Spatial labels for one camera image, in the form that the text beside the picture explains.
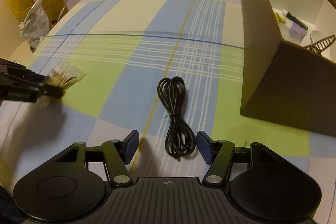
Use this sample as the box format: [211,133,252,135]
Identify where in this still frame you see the black cable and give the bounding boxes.
[157,76,197,160]

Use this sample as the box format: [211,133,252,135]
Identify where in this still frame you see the white plastic rice spoon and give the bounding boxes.
[310,30,332,52]

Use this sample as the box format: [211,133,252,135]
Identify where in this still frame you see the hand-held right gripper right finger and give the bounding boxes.
[196,131,279,186]

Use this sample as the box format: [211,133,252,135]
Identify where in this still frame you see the purple cylindrical tube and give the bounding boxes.
[289,23,307,37]

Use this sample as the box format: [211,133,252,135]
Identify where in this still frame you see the clear bag of cotton swabs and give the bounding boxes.
[37,61,87,107]

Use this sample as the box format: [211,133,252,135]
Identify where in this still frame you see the yellow foil snack packet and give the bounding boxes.
[273,10,287,24]

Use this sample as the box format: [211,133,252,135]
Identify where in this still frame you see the crumpled clear plastic bag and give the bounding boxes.
[19,0,51,48]

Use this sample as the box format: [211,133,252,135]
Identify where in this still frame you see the checked cloth desktop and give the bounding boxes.
[0,0,336,188]

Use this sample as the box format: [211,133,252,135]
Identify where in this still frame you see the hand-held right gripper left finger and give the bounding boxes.
[55,130,139,186]

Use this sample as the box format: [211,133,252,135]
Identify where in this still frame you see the brown cardboard storage box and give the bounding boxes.
[240,0,336,138]

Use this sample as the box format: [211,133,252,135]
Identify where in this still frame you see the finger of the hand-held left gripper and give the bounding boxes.
[0,79,64,103]
[0,57,47,84]

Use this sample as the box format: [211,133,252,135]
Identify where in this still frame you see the brown hair claw clip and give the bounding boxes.
[304,34,336,56]

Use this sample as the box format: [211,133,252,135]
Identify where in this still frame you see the dark green packet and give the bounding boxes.
[286,12,309,30]

